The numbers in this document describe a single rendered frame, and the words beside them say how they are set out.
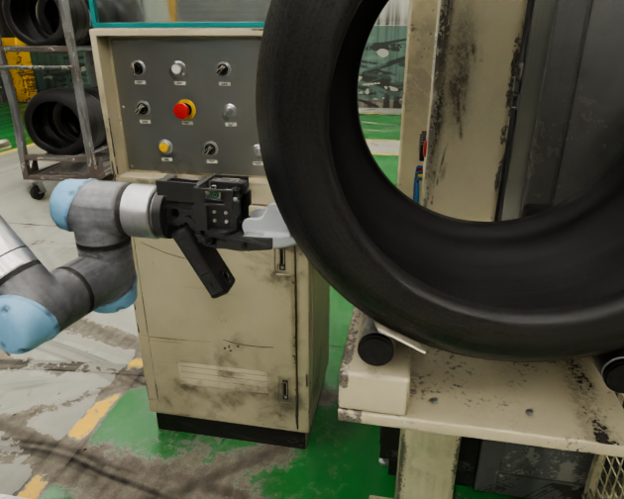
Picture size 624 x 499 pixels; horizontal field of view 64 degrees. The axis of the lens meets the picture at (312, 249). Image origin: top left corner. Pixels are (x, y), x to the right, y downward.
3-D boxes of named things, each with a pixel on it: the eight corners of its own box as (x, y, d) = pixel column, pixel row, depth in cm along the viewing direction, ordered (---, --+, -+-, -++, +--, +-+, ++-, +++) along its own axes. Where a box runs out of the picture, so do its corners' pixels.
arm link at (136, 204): (123, 245, 68) (152, 224, 76) (155, 248, 68) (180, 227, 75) (116, 191, 65) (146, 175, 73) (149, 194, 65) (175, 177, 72)
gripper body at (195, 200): (236, 191, 62) (146, 184, 64) (239, 254, 66) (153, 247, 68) (254, 175, 69) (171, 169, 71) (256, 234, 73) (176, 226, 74)
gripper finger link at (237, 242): (269, 243, 63) (203, 236, 65) (269, 253, 64) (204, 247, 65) (278, 229, 68) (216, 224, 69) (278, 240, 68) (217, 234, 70)
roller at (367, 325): (401, 233, 91) (400, 255, 93) (376, 232, 92) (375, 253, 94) (395, 338, 60) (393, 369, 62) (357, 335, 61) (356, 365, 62)
